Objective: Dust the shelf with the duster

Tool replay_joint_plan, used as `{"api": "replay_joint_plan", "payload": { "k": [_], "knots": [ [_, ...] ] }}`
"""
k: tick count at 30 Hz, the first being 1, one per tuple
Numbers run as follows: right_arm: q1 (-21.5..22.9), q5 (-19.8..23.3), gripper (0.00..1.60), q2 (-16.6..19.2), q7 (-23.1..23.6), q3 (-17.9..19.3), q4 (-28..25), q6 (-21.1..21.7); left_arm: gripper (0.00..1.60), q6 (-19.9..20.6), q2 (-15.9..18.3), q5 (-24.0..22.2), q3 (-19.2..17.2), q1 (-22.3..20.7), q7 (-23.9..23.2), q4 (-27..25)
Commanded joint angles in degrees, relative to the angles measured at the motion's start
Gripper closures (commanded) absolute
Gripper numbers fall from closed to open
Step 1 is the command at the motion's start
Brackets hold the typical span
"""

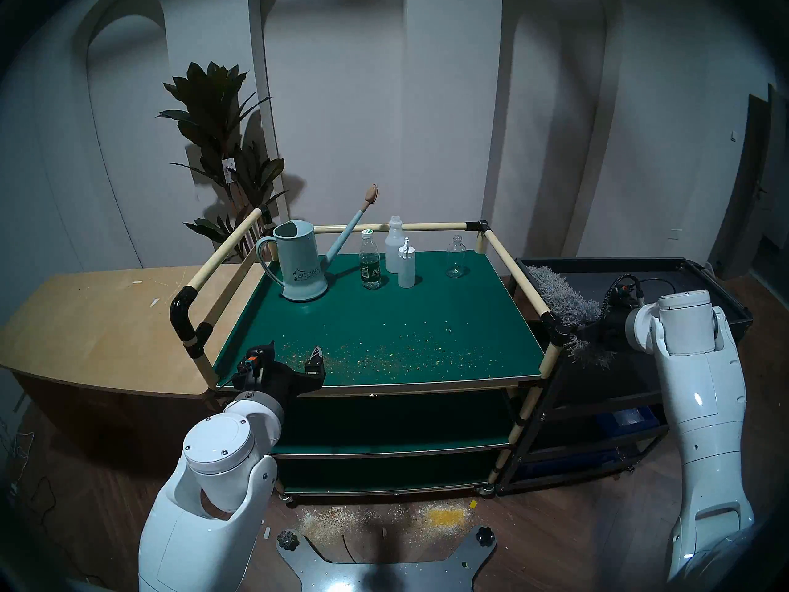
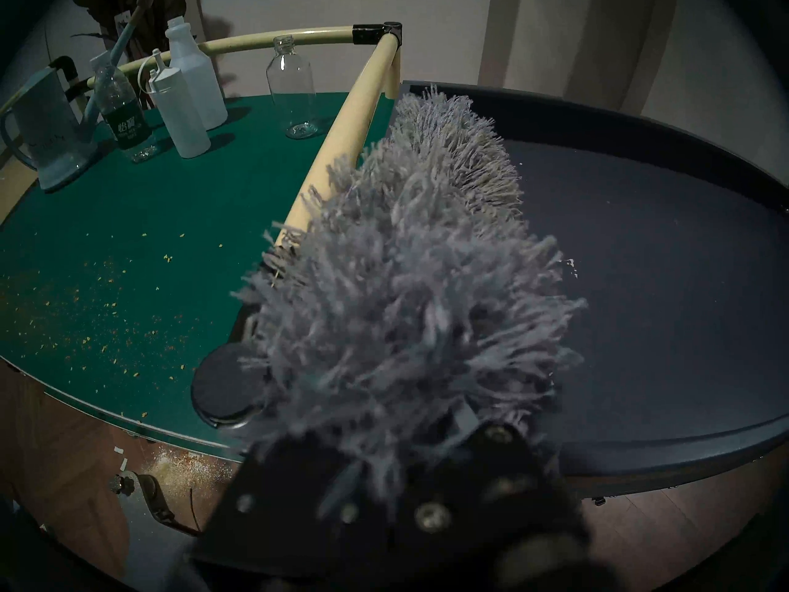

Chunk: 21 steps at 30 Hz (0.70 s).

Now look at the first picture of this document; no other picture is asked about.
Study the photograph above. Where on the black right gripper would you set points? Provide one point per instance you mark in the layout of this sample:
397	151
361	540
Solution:
610	332

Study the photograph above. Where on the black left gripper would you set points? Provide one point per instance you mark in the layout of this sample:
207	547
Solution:
274	378

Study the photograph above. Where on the grey fluffy duster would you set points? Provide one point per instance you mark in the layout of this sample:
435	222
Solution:
558	291

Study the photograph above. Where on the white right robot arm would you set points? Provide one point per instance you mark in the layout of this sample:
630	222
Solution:
696	375

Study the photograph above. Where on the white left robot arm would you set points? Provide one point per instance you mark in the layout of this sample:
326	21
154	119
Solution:
216	449

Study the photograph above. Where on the green shelf cart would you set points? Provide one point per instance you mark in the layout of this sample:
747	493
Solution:
382	325

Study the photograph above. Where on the black utility cart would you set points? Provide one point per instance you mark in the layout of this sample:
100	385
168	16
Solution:
666	276

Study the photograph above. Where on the blue storage box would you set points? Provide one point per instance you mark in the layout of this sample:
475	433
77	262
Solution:
625	419

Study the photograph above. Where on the light blue watering can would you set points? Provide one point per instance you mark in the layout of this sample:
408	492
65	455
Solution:
302	264

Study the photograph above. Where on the green label water bottle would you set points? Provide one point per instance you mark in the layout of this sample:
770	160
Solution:
370	267

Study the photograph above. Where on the white pump bottle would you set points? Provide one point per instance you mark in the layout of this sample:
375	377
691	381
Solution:
406	271

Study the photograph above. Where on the white opaque plastic bottle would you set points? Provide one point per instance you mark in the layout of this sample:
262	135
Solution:
393	245

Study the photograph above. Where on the clear glass bottle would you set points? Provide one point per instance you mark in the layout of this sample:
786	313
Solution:
456	261

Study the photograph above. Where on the black base knob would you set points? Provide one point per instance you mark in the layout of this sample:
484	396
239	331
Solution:
485	537
287	540

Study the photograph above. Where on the dark brown door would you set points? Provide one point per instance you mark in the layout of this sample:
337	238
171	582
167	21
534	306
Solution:
743	190

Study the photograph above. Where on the white plant tag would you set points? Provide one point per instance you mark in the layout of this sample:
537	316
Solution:
228	168

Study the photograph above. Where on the light wooden table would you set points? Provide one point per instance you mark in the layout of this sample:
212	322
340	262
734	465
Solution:
92	325

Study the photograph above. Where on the dark green potted plant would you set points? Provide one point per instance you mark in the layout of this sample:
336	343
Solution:
212	103

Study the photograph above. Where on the grey metal robot base plate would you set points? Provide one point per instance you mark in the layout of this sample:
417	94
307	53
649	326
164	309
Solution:
382	577

